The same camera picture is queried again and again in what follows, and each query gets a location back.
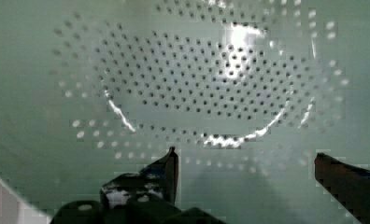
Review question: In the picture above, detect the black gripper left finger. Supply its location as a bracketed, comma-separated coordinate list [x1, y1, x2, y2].
[100, 147, 179, 209]

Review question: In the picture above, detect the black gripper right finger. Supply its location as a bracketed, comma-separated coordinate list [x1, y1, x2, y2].
[314, 153, 370, 224]

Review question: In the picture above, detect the green plastic strainer basket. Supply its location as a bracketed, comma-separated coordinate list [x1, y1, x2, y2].
[0, 0, 370, 224]

